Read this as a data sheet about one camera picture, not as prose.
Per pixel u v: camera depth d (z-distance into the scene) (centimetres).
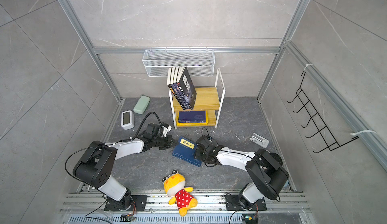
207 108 86
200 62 101
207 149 69
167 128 86
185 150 90
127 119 102
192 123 98
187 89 82
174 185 73
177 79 73
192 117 98
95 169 46
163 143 80
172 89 74
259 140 95
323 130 64
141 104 112
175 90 75
